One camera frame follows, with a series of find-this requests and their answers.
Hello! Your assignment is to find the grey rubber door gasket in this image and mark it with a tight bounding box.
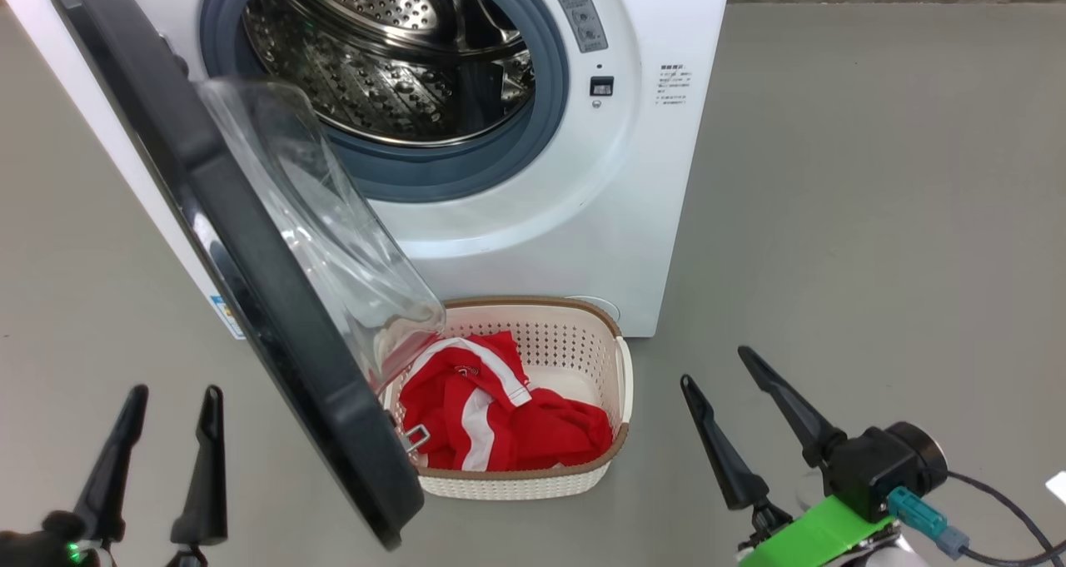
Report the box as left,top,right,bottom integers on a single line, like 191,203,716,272
198,0,570,204

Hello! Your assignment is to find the black round glass machine door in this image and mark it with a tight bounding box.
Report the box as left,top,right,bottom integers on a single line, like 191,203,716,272
42,0,446,551

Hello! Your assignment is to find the blue energy label sticker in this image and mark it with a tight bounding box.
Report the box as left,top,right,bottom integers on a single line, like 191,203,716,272
208,294,247,341

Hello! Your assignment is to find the red and white garment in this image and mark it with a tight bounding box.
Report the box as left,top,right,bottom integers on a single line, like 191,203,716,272
496,388,613,472
400,331,534,472

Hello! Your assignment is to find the grey warning label sticker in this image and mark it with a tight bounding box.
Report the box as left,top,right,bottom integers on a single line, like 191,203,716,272
547,0,609,53

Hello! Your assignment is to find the small printed text label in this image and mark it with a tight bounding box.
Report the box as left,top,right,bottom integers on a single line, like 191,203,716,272
655,62,692,107

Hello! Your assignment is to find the cream perforated laundry basket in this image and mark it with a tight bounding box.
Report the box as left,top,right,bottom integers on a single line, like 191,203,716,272
379,296,634,501

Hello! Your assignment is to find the white washing machine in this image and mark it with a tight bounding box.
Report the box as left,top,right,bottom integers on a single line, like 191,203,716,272
0,0,734,341

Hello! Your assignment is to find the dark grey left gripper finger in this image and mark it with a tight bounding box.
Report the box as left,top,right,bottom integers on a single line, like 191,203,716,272
73,385,149,545
171,385,228,567

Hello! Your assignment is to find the black cable with teal connector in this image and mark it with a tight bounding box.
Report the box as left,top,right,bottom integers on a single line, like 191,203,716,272
887,471,1066,567

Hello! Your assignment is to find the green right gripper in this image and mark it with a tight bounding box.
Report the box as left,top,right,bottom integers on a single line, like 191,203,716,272
680,346,896,567

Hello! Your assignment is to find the round white filter cover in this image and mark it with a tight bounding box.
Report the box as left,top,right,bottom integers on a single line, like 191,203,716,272
575,295,621,322

